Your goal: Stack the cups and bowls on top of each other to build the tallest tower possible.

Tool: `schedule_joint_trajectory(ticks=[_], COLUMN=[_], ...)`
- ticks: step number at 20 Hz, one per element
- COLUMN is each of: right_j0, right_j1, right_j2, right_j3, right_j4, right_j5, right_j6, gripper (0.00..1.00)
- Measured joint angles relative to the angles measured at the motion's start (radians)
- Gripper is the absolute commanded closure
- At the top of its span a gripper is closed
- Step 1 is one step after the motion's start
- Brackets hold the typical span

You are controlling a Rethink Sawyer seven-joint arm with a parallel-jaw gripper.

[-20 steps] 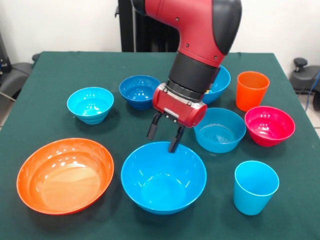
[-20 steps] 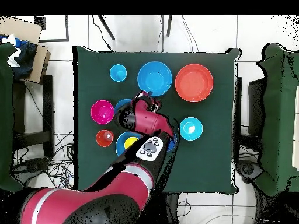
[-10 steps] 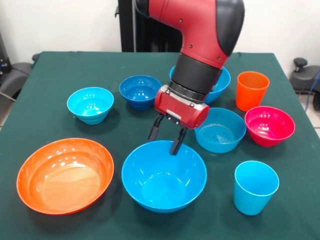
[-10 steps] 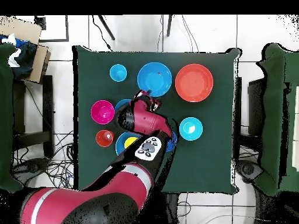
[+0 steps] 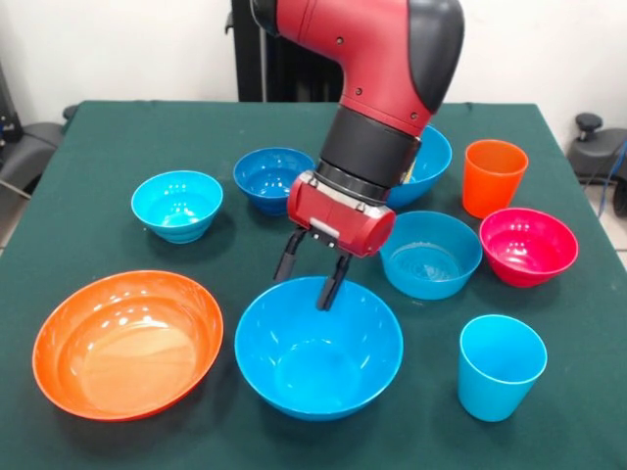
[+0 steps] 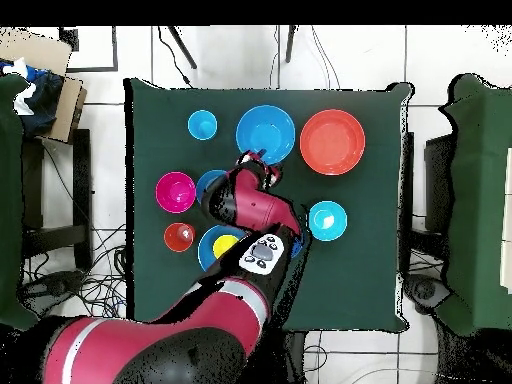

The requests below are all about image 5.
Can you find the small cyan plastic bowl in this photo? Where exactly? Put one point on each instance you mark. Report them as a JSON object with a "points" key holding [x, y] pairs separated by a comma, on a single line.
{"points": [[176, 208]]}

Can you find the large blue plastic bowl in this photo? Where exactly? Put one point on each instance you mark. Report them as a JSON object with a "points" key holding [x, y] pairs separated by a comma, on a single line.
{"points": [[318, 367], [433, 161]]}

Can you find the dark blue plastic bowl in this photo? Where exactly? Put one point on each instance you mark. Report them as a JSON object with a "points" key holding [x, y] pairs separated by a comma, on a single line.
{"points": [[269, 178]]}

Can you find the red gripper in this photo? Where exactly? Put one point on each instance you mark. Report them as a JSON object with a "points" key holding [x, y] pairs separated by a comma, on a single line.
{"points": [[343, 220]]}

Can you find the large orange plastic bowl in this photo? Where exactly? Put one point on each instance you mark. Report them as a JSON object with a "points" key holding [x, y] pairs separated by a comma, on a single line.
{"points": [[127, 352]]}

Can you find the dark green tablecloth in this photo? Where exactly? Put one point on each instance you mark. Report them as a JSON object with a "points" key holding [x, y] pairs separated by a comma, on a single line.
{"points": [[147, 137]]}

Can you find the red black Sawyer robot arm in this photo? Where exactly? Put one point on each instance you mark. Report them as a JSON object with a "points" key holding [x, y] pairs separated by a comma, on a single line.
{"points": [[382, 63]]}

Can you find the light blue plastic cup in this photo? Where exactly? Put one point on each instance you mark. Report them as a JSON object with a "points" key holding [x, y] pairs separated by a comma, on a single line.
{"points": [[499, 377]]}

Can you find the black equipment base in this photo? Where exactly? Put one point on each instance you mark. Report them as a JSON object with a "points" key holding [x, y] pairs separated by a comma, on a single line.
{"points": [[24, 152], [595, 147]]}

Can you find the blue flat-bottomed ringed bowl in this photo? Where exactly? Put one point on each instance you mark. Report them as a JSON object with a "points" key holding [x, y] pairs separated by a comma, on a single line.
{"points": [[433, 267]]}

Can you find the pink plastic bowl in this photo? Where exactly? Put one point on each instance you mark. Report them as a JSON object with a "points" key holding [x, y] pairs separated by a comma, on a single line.
{"points": [[526, 249]]}

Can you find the orange plastic cup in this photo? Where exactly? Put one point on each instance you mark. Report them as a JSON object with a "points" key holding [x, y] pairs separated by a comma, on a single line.
{"points": [[492, 181]]}

